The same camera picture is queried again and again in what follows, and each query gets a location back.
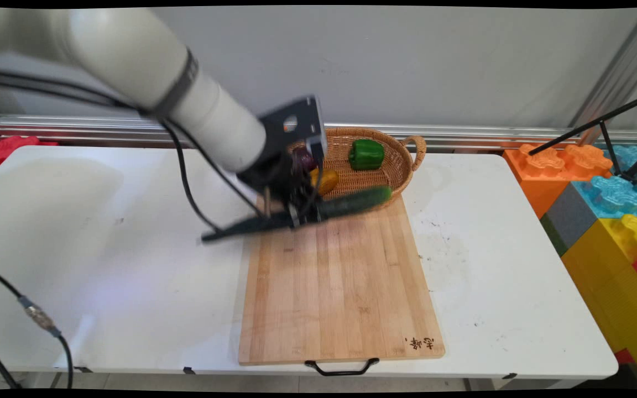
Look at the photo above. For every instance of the light blue toy block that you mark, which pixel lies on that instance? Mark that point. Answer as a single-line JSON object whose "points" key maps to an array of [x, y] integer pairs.
{"points": [[625, 157], [611, 196]]}

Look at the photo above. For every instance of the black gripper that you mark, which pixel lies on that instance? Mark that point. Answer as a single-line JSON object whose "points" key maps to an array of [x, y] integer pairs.
{"points": [[277, 179]]}

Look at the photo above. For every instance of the long dark green cucumber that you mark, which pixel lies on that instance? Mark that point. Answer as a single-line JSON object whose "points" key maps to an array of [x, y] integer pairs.
{"points": [[351, 202]]}

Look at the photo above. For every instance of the black tripod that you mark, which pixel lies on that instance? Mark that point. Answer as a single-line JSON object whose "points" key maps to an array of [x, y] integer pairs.
{"points": [[611, 132]]}

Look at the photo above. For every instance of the aluminium rail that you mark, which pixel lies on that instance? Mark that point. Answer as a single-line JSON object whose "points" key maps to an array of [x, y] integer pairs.
{"points": [[462, 137]]}

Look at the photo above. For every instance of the brown potato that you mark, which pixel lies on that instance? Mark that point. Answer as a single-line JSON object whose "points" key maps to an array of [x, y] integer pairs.
{"points": [[328, 180]]}

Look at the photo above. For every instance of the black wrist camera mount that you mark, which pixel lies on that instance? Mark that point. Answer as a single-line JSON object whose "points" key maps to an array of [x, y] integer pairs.
{"points": [[293, 127]]}

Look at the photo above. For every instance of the bamboo cutting board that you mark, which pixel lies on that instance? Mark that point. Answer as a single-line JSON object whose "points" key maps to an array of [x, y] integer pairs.
{"points": [[340, 298]]}

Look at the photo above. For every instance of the purple onion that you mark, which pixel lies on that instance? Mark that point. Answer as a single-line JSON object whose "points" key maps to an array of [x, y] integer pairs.
{"points": [[306, 161]]}

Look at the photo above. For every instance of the orange toy block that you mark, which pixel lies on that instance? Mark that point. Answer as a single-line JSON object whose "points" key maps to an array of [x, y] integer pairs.
{"points": [[542, 171]]}

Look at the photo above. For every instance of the yellow toy block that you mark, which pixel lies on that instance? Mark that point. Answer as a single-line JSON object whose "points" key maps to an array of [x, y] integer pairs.
{"points": [[611, 287]]}

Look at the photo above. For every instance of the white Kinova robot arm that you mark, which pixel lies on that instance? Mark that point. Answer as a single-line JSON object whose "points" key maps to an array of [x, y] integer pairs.
{"points": [[130, 66]]}

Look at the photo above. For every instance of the woven wicker basket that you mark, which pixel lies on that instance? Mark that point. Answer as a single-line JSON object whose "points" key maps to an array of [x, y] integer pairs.
{"points": [[385, 177]]}

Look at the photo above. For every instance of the green bell pepper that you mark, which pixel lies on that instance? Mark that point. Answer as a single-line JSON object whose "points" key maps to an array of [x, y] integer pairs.
{"points": [[366, 154]]}

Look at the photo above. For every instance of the grey toy block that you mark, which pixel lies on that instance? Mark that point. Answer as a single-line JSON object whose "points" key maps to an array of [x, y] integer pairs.
{"points": [[570, 218]]}

